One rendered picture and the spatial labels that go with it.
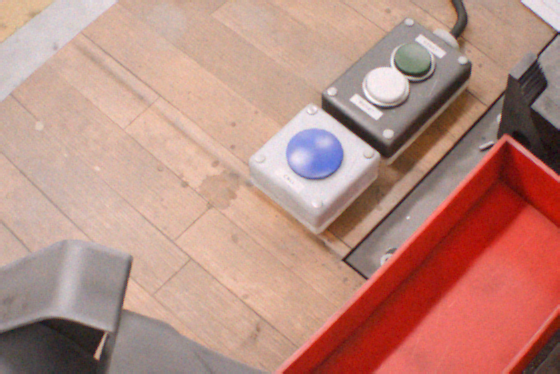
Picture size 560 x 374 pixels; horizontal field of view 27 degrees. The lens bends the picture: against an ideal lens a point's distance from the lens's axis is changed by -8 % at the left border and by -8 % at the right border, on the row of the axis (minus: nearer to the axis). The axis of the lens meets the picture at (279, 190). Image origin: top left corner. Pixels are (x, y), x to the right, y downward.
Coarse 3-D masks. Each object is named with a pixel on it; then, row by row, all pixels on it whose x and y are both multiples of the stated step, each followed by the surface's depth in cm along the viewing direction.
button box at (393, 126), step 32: (416, 32) 95; (352, 64) 93; (384, 64) 93; (448, 64) 93; (352, 96) 92; (416, 96) 92; (448, 96) 93; (352, 128) 92; (384, 128) 90; (416, 128) 92; (384, 160) 92
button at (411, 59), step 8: (400, 48) 93; (408, 48) 93; (416, 48) 93; (424, 48) 93; (400, 56) 92; (408, 56) 92; (416, 56) 92; (424, 56) 92; (400, 64) 92; (408, 64) 92; (416, 64) 92; (424, 64) 92; (408, 72) 92; (416, 72) 92; (424, 72) 92
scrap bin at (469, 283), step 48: (480, 192) 89; (528, 192) 89; (432, 240) 86; (480, 240) 88; (528, 240) 88; (384, 288) 84; (432, 288) 87; (480, 288) 86; (528, 288) 86; (336, 336) 82; (384, 336) 85; (432, 336) 85; (480, 336) 85; (528, 336) 84
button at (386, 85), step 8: (376, 72) 92; (384, 72) 92; (392, 72) 92; (368, 80) 91; (376, 80) 91; (384, 80) 91; (392, 80) 91; (400, 80) 91; (368, 88) 91; (376, 88) 91; (384, 88) 91; (392, 88) 91; (400, 88) 91; (376, 96) 91; (384, 96) 91; (392, 96) 91; (400, 96) 91
